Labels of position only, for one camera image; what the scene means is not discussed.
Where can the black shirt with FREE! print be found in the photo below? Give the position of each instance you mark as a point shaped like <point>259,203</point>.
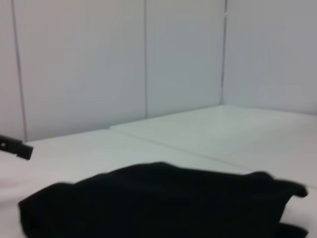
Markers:
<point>161,203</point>

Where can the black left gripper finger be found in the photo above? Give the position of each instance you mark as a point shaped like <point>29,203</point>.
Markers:
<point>17,148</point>

